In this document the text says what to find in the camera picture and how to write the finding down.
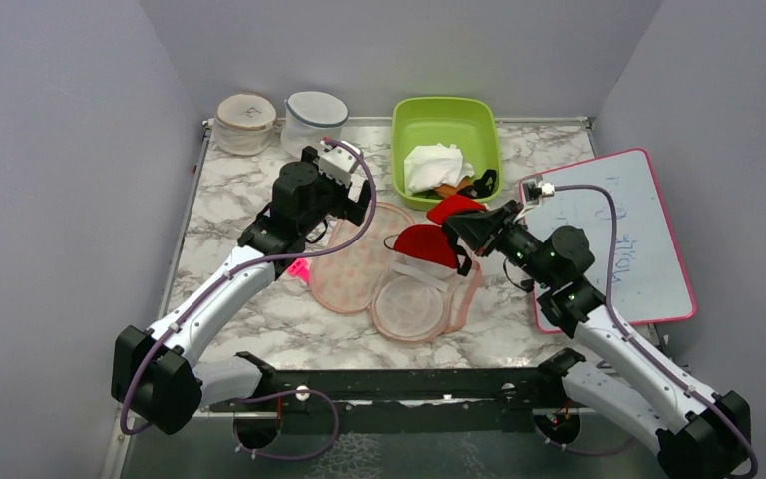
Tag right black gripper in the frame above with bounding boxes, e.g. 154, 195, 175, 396
447, 199, 557, 287

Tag red and black bra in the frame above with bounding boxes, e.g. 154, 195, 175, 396
383, 194, 487, 276

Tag floral mesh laundry bag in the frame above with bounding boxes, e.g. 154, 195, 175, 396
310, 203, 483, 343

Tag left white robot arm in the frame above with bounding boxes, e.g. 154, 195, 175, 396
111, 139, 377, 435

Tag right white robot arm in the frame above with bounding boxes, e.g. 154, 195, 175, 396
428, 196, 758, 478

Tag beige round laundry bag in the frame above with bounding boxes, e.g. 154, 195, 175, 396
212, 93, 277, 156

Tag orange and black items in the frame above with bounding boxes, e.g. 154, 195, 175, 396
415, 169, 498, 200

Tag crumpled white cloth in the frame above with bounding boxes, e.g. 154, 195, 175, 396
403, 143, 475, 195

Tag pink plastic clip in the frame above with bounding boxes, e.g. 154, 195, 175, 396
286, 258, 310, 284

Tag green plastic bin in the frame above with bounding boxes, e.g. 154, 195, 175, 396
390, 96, 504, 211

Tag pink framed whiteboard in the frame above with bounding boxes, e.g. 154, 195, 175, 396
524, 149, 696, 325

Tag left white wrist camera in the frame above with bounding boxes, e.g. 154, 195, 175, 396
317, 138, 362, 188

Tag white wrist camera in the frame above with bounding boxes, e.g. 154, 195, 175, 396
515, 175, 556, 223
317, 138, 362, 188

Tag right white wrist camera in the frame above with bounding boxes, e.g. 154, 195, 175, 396
515, 175, 556, 223

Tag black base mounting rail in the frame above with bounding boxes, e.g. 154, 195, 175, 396
208, 367, 580, 435

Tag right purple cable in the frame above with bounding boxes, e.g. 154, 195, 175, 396
532, 184, 760, 479

